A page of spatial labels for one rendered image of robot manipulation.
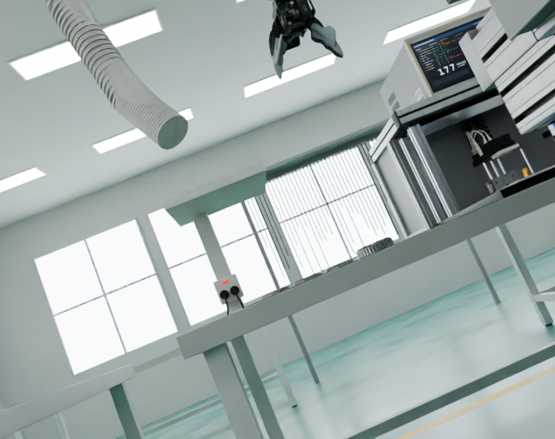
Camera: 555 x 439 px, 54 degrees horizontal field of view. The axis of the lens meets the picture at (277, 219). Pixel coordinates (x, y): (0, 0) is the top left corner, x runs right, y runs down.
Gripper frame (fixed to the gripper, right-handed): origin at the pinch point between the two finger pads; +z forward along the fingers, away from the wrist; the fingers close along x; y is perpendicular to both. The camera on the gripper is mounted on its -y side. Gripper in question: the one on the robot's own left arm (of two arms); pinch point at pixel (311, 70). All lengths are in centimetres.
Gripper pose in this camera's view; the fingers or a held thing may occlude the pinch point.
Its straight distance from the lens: 120.6
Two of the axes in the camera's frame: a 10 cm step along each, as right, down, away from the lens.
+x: 9.2, -3.6, 1.6
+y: 0.9, -2.0, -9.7
